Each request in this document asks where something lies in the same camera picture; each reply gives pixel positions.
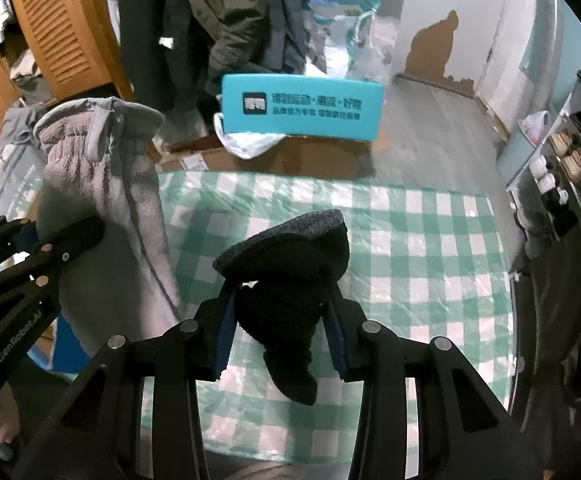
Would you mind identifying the black knit sock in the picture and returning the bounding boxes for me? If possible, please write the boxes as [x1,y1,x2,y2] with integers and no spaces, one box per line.
[212,209,350,406]

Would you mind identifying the pinkish grey fleece pants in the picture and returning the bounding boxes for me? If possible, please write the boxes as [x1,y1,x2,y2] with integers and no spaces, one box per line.
[33,98,184,356]

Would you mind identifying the blue cardboard box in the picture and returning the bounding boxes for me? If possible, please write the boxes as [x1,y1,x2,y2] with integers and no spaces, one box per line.
[28,315,90,375]

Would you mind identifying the green checkered tablecloth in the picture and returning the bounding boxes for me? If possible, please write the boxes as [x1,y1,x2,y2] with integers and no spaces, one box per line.
[159,170,515,464]

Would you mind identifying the brown cardboard box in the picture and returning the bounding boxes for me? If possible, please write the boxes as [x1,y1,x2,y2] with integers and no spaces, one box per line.
[149,136,381,180]

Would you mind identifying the white plastic bag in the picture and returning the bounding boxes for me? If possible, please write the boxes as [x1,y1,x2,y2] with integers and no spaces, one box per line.
[213,113,286,160]

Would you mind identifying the teal shoe box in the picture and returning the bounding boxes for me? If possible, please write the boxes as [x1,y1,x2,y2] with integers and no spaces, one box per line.
[221,74,383,142]

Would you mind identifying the wooden louvered cabinet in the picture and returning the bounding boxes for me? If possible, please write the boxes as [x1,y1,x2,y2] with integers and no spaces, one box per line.
[0,0,134,128]

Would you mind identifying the dark hanging jackets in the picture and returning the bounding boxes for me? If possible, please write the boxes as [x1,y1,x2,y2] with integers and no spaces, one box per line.
[118,0,309,112]

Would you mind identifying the white shoe rack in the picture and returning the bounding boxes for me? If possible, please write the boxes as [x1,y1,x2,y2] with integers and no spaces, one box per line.
[506,67,581,242]

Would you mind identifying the clear blue plastic bag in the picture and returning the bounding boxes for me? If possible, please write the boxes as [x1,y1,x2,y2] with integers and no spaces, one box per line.
[304,0,399,86]

